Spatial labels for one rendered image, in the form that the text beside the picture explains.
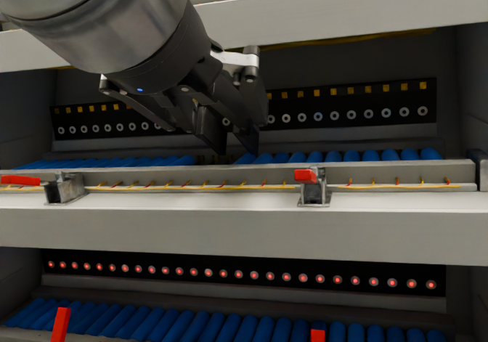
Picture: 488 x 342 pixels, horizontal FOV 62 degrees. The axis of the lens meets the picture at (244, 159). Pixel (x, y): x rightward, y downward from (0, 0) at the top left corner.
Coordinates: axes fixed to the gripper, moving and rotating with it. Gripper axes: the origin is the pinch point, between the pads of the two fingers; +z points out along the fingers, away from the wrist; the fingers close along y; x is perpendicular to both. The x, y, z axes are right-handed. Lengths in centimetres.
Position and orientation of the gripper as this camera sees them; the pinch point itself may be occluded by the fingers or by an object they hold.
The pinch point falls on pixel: (229, 132)
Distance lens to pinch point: 43.5
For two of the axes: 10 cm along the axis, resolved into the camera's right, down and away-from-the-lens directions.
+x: -0.6, 9.6, -2.9
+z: 2.8, 2.9, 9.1
